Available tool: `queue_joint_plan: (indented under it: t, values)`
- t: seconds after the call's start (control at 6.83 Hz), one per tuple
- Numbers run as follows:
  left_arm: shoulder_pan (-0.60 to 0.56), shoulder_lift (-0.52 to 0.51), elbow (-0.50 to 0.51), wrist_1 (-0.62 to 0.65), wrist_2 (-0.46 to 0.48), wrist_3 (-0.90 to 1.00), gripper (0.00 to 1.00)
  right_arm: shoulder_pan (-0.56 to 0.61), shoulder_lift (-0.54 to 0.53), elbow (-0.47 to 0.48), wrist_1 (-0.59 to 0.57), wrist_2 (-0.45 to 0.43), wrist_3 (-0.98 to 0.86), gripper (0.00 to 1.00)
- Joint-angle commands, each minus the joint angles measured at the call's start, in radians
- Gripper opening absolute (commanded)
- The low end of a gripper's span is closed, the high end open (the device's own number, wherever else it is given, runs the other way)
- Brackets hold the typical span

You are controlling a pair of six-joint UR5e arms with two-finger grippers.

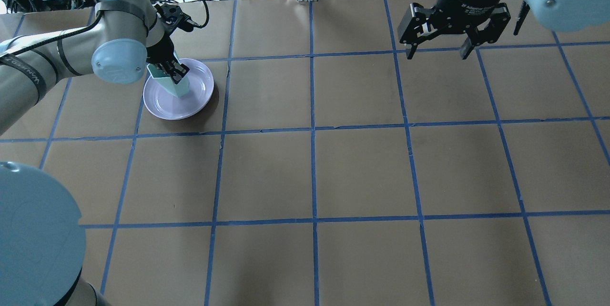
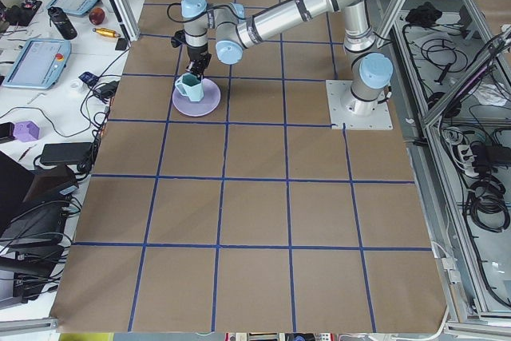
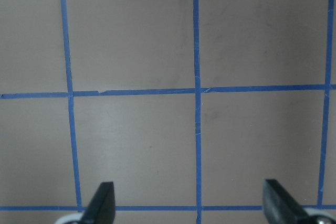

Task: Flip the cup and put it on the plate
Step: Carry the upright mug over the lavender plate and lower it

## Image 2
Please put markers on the purple 3D printed block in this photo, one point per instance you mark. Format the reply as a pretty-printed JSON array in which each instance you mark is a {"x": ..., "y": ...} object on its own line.
[{"x": 26, "y": 131}]

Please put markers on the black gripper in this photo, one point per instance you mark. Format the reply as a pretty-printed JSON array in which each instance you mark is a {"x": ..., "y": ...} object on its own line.
[{"x": 196, "y": 53}]

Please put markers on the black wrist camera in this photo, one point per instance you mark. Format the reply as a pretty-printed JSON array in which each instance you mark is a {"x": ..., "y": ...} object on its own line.
[{"x": 178, "y": 39}]

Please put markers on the mint green faceted cup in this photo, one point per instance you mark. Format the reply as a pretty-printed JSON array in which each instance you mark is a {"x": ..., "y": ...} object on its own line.
[{"x": 190, "y": 86}]

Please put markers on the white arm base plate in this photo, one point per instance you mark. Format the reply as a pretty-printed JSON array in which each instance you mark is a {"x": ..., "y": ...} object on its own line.
[{"x": 348, "y": 112}]

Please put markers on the lavender plate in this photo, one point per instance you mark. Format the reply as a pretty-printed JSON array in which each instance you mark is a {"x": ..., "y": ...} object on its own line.
[{"x": 209, "y": 102}]

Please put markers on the white power strip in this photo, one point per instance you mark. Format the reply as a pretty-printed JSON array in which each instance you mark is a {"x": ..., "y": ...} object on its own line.
[{"x": 466, "y": 159}]

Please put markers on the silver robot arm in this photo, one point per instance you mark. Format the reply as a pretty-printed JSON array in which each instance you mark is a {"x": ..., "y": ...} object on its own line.
[{"x": 237, "y": 32}]

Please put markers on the blue teach pendant near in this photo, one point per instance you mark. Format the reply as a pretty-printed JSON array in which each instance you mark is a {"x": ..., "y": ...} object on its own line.
[{"x": 39, "y": 65}]

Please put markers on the black power adapter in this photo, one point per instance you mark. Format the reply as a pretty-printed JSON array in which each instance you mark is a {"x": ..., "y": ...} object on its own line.
[{"x": 69, "y": 153}]

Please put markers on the red apple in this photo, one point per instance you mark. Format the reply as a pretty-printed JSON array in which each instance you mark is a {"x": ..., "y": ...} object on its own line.
[{"x": 96, "y": 16}]

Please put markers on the gold cylinder tool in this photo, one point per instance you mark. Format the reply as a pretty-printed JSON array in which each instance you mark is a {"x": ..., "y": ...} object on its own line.
[{"x": 107, "y": 33}]

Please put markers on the crumpled white plastic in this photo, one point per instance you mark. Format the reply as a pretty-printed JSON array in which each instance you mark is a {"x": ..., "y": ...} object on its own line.
[{"x": 488, "y": 94}]

